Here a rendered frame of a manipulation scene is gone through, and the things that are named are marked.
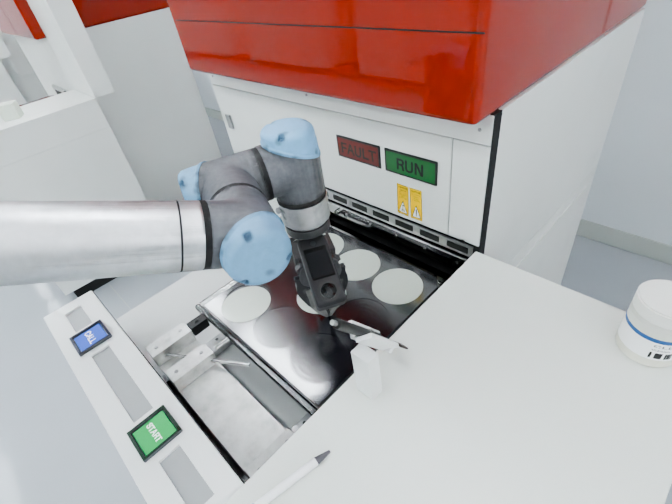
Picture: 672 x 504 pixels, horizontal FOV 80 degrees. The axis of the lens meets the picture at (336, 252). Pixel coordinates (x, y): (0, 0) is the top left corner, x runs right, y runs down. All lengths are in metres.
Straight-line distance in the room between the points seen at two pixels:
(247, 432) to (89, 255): 0.39
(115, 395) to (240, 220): 0.40
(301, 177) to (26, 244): 0.31
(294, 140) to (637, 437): 0.54
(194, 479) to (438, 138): 0.61
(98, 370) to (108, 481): 1.15
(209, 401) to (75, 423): 1.43
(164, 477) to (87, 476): 1.35
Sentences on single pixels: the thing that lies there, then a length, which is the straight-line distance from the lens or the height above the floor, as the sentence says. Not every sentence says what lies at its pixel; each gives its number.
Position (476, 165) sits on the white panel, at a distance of 0.69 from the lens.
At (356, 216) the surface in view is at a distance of 0.93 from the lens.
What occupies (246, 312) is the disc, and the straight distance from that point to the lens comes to 0.81.
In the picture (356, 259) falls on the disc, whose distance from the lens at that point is 0.87.
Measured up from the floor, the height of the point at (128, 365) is 0.96.
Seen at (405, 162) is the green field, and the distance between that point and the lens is 0.77.
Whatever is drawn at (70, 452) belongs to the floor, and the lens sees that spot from 2.06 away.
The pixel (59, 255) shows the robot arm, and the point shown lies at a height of 1.28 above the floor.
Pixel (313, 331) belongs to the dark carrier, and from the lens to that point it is 0.74.
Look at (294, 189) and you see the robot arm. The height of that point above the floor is 1.19.
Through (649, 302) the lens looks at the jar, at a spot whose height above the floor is 1.06.
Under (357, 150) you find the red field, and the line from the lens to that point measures 0.84.
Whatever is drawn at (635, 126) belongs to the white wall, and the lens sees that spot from 2.22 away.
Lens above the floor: 1.46
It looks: 39 degrees down
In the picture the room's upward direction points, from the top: 10 degrees counter-clockwise
